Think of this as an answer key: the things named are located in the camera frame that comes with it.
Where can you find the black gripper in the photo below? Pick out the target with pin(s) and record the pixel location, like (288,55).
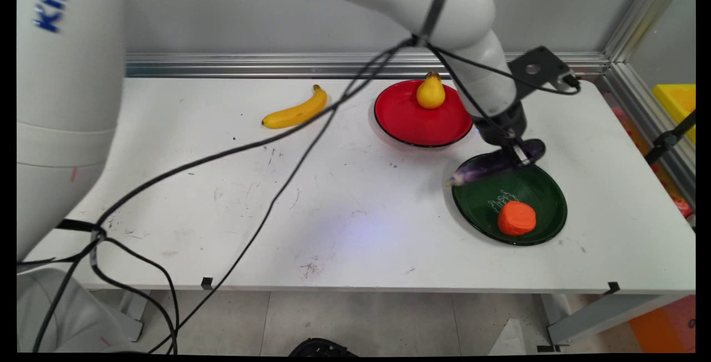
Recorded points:
(500,126)

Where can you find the purple eggplant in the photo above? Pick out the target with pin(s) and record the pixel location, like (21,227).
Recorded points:
(480,169)

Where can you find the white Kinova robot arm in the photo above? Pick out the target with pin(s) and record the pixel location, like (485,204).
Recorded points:
(66,101)

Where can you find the dark green plate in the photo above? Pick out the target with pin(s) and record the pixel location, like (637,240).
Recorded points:
(533,190)

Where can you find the yellow pear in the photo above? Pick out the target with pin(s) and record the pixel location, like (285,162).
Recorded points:
(431,94)

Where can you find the red plate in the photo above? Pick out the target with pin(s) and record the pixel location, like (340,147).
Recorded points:
(414,123)

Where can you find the yellow bin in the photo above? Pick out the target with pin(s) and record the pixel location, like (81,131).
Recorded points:
(677,104)

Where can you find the black tape marker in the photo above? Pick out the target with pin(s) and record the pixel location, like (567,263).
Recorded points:
(207,282)
(613,288)

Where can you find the grey table leg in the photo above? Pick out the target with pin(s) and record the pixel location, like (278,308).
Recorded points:
(600,315)
(136,312)

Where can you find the yellow banana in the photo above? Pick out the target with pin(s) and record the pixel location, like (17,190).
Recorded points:
(297,112)

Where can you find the orange box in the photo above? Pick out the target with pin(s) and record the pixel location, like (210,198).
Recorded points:
(664,328)

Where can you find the black round object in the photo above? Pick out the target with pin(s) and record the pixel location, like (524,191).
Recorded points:
(322,348)

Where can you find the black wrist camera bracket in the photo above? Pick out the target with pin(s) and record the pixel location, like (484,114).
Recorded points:
(539,68)

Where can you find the aluminium side frame rail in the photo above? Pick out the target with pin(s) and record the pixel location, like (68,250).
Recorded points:
(644,117)

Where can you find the upright aluminium frame post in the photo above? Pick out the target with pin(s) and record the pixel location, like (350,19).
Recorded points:
(644,15)

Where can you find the horizontal aluminium frame rail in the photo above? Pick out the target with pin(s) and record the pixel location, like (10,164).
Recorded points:
(278,65)

